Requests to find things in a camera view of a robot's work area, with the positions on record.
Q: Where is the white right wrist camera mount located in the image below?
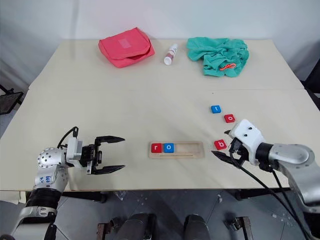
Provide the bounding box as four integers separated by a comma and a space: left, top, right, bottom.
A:
228, 119, 266, 166

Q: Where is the red letter block o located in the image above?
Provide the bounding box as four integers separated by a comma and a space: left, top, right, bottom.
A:
223, 113, 237, 124

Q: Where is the rusty metal bracket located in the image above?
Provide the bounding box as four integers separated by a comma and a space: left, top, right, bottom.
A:
225, 215, 252, 240
96, 217, 119, 240

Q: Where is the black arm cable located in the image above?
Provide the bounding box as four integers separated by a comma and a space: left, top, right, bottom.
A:
231, 152, 315, 240
56, 126, 80, 149

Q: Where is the blue letter block o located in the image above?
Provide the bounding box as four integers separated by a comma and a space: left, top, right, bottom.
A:
162, 142, 175, 154

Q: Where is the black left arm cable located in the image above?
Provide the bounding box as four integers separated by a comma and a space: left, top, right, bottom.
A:
56, 126, 80, 149

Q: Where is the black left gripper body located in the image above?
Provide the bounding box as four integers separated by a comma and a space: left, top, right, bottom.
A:
80, 143, 103, 175

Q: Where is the blue letter block t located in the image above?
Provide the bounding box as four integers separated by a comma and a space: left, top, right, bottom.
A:
209, 104, 223, 115

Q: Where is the small white plastic bottle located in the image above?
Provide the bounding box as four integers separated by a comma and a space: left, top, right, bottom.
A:
163, 43, 179, 66

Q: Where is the red fabric zipper pouch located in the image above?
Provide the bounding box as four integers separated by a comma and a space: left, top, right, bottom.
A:
97, 26, 156, 69

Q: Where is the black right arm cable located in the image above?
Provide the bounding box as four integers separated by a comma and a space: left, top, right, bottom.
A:
231, 152, 315, 240

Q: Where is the crumpled green cloth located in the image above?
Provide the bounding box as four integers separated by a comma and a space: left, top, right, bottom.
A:
185, 36, 251, 78

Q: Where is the orange cord loop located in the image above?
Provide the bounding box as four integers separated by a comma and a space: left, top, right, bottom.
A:
219, 63, 237, 72

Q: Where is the red letter block r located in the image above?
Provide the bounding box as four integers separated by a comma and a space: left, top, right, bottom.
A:
150, 142, 164, 154

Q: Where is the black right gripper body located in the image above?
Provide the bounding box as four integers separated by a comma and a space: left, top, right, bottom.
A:
228, 138, 249, 161

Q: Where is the black table frame bar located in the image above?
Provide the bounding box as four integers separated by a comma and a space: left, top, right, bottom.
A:
235, 188, 291, 201
61, 190, 109, 204

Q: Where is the wooden letter tray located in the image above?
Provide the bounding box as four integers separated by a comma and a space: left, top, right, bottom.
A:
148, 140, 205, 160

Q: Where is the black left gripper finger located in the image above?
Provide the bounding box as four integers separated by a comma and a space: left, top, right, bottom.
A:
90, 164, 126, 176
94, 135, 126, 151

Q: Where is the dark rounded shape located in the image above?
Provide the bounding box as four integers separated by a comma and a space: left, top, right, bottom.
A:
183, 214, 210, 240
116, 212, 157, 240

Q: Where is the red letter block b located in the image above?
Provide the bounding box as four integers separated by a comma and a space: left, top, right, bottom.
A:
213, 139, 228, 151

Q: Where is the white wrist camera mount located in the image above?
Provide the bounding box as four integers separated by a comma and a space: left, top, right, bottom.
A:
66, 136, 84, 168
228, 119, 266, 166

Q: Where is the black metal stand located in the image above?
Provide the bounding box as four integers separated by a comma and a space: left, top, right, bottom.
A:
0, 84, 25, 116

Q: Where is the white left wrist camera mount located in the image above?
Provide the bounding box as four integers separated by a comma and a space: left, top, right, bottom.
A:
66, 136, 84, 168

